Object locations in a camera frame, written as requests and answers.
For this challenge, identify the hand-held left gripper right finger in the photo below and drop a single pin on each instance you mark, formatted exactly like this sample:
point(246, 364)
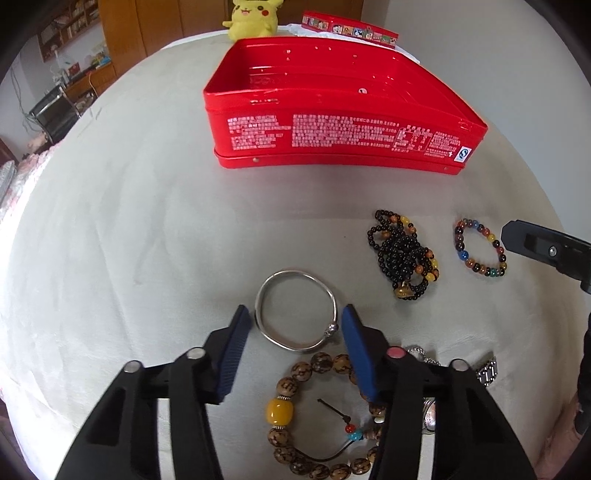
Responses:
point(358, 350)

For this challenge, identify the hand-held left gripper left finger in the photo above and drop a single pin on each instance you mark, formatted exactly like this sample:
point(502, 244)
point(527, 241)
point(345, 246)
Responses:
point(233, 355)

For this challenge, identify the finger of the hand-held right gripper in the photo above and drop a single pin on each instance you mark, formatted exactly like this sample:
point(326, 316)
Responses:
point(535, 242)

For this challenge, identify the plain silver bangle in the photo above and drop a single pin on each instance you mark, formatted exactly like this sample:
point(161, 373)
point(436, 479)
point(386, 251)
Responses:
point(259, 309)

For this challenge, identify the silver wristwatch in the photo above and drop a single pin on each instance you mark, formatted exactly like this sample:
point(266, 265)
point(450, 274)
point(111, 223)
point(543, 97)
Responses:
point(487, 373)

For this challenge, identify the red tin box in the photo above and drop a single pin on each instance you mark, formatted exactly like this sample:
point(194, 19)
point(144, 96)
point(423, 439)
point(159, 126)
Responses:
point(323, 138)

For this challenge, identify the pink floral bed sheet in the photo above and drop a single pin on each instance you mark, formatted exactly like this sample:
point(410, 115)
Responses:
point(18, 184)

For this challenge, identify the striped folded cloth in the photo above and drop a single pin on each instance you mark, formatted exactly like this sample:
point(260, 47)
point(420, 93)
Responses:
point(4, 177)

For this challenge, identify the pink plush toy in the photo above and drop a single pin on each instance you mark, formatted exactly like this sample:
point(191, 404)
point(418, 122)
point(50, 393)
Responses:
point(36, 143)

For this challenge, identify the red tin lid with pictures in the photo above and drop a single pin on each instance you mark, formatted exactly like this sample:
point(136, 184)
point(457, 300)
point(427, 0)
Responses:
point(341, 21)

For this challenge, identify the black office chair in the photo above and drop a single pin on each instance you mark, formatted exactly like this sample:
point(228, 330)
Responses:
point(51, 113)

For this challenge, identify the wooden desk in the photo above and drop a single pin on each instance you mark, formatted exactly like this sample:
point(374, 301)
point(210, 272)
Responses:
point(104, 76)

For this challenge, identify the dark wooden headboard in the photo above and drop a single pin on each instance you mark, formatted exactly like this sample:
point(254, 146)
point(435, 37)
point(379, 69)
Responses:
point(4, 147)

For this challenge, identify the wooden door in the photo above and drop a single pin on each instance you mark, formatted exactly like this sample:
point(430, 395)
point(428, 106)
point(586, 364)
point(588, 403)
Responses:
point(323, 4)

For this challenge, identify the yellow plush toy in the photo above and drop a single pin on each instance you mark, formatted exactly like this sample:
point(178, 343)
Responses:
point(249, 23)

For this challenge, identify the wooden wardrobe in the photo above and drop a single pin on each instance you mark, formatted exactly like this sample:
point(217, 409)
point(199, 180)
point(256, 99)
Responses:
point(138, 23)

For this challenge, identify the wooden wall bookshelf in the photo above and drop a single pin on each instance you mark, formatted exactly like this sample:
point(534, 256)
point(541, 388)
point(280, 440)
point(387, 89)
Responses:
point(64, 27)

